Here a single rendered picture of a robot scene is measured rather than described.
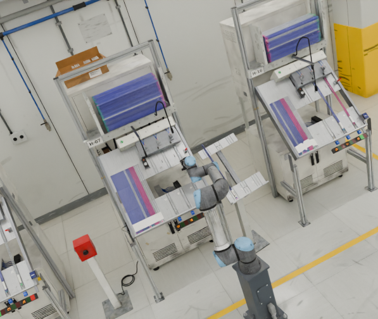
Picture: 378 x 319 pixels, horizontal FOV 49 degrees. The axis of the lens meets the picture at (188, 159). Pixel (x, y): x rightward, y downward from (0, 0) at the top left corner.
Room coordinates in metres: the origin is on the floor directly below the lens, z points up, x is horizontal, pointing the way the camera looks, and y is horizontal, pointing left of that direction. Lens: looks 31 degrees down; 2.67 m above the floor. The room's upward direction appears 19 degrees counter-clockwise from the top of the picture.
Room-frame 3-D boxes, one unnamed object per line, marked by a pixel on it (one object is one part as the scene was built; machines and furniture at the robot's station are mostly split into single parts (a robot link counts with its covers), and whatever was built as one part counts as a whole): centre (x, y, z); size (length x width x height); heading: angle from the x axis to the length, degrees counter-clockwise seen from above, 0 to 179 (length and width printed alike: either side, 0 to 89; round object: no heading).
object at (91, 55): (3.32, 0.45, 1.82); 0.68 x 0.30 x 0.20; 102
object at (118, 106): (3.05, 0.29, 1.52); 0.51 x 0.13 x 0.27; 102
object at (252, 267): (1.99, -0.16, 0.60); 0.15 x 0.15 x 0.10
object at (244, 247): (1.99, -0.16, 0.72); 0.13 x 0.12 x 0.14; 93
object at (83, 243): (2.56, 0.98, 0.39); 0.24 x 0.24 x 0.78; 12
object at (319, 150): (3.28, -1.10, 0.65); 1.01 x 0.73 x 1.29; 12
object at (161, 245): (3.16, 0.37, 0.31); 0.70 x 0.65 x 0.62; 102
